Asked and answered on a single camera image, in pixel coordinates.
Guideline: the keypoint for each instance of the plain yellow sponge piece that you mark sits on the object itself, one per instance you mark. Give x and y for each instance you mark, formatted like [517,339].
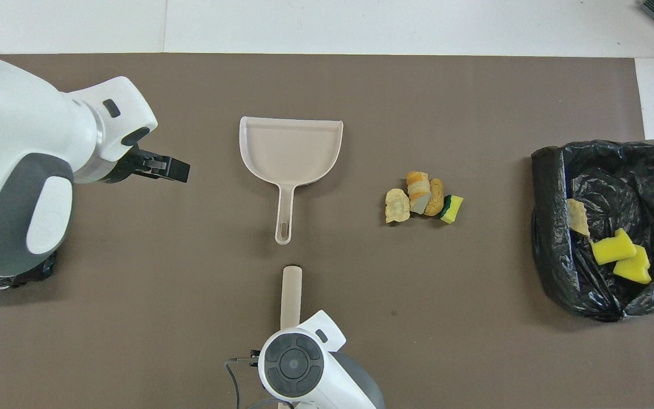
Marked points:
[611,250]

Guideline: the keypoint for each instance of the striped bread roll chunk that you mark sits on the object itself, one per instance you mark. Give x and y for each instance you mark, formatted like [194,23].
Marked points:
[418,190]

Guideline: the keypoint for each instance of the wavy green yellow sponge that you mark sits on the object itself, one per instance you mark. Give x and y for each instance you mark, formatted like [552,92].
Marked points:
[633,270]

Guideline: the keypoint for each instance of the brown table mat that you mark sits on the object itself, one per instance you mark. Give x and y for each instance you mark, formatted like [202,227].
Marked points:
[418,341]

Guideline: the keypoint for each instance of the orange striped croissant piece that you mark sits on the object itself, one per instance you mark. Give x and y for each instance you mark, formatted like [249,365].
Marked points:
[578,218]

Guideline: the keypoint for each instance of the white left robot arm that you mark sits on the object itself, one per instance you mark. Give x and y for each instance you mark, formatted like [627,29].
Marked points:
[20,142]

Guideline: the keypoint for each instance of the brown round cookie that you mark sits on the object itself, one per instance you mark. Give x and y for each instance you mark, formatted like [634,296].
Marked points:
[435,199]

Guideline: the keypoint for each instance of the small green yellow sponge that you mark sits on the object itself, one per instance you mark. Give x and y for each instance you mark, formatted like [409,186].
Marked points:
[453,209]

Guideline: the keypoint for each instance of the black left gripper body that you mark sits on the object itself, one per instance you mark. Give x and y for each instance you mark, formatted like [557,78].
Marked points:
[131,167]

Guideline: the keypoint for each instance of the beige plastic dustpan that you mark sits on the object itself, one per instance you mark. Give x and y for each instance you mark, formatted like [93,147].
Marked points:
[290,150]

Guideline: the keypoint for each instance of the pale yellow crisp piece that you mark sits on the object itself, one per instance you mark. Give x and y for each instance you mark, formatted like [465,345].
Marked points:
[397,207]

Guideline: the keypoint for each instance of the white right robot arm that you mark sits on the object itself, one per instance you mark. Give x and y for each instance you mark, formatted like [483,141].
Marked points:
[304,363]

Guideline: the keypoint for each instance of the beige hand brush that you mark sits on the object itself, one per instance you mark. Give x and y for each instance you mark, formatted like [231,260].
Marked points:
[291,295]

